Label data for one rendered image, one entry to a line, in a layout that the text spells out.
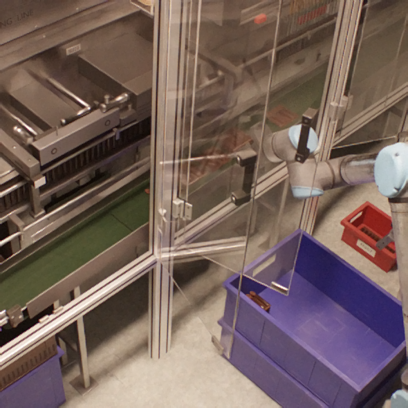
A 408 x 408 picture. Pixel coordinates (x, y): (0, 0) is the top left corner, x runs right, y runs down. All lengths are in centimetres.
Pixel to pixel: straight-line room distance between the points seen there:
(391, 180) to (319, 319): 115
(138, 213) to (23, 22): 71
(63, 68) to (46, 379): 103
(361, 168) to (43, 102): 95
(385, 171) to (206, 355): 138
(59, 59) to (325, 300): 131
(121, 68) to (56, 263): 63
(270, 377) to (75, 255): 86
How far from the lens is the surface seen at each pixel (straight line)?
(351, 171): 215
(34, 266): 226
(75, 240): 231
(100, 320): 293
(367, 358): 266
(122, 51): 238
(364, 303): 268
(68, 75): 239
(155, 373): 279
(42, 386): 254
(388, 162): 167
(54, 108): 218
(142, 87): 218
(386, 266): 323
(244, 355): 271
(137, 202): 241
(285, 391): 265
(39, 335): 217
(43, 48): 226
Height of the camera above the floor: 233
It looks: 44 degrees down
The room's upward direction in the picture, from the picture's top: 5 degrees clockwise
